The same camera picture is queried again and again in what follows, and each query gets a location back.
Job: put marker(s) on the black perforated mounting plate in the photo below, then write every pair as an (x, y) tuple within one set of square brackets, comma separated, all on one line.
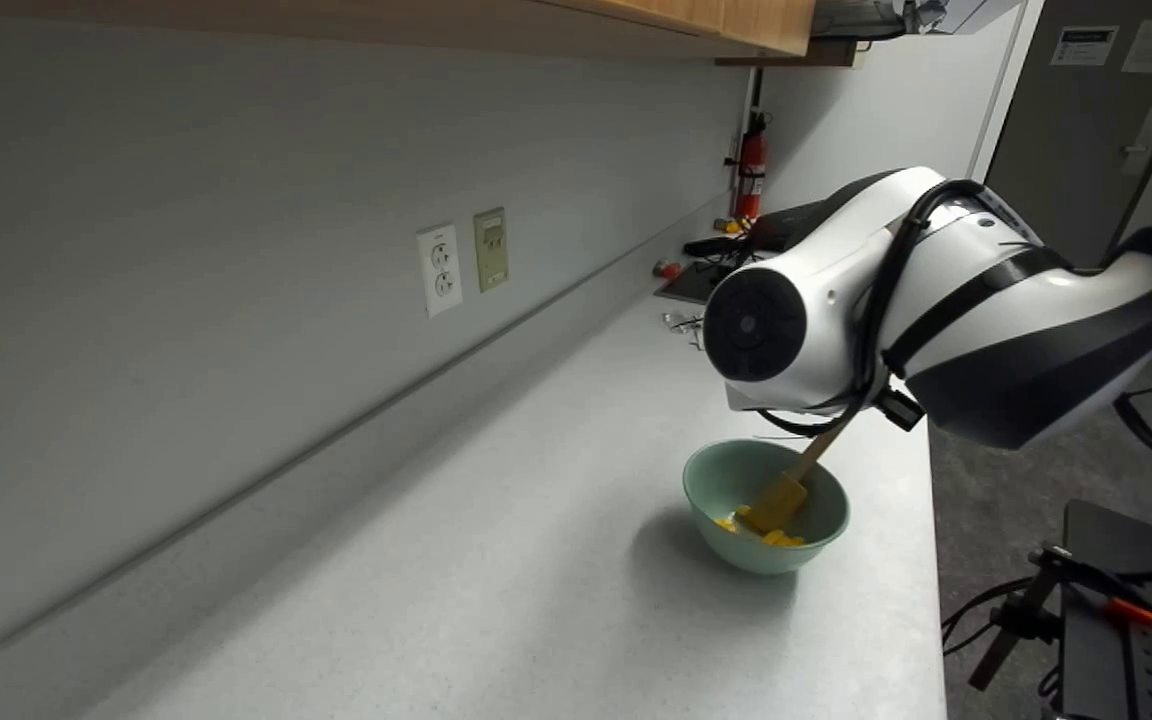
[(1105, 656)]

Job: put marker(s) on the crumpled beige cloth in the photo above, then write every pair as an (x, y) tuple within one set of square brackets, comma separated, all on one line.
[(685, 325)]

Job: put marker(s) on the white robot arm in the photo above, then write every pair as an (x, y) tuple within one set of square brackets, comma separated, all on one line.
[(928, 297)]

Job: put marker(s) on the orange handled black clamp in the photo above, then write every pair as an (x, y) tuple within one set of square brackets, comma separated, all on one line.
[(1031, 618)]

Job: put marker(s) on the yellow food pieces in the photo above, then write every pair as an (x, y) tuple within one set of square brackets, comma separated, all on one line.
[(774, 537)]

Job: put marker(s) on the mint green bowl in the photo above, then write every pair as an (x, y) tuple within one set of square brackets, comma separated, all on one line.
[(726, 477)]

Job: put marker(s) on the red fire extinguisher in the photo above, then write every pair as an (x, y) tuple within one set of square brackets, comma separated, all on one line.
[(749, 158)]

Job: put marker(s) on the grey door with papers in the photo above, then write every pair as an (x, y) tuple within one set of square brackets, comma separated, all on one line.
[(1076, 138)]

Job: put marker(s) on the wooden upper cabinet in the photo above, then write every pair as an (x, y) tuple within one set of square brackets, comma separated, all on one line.
[(623, 31)]

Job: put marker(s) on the wooden spatula with yellow blade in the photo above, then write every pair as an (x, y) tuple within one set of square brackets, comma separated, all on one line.
[(780, 503)]

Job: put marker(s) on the beige wall switch plate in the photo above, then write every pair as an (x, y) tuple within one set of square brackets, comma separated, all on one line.
[(488, 245)]

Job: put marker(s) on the white wall power outlet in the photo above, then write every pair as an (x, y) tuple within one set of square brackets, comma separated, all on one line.
[(440, 268)]

